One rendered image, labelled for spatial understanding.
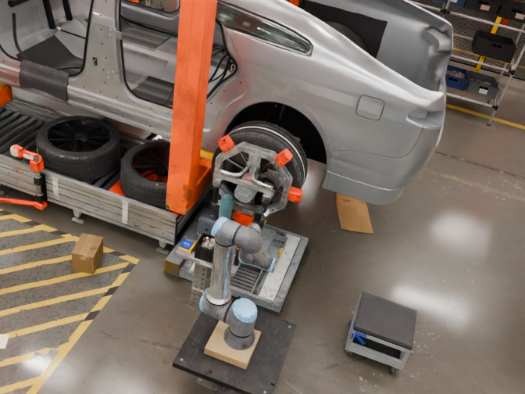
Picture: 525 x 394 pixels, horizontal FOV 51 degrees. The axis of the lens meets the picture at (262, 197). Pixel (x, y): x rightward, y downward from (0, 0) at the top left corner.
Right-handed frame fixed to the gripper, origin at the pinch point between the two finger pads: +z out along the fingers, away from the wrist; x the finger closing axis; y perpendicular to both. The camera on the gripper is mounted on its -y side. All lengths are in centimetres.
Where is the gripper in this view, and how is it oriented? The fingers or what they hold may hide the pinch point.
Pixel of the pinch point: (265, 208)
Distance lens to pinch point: 364.9
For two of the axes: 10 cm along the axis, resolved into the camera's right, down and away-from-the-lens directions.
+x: 9.4, 3.1, -1.5
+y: -1.6, 7.8, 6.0
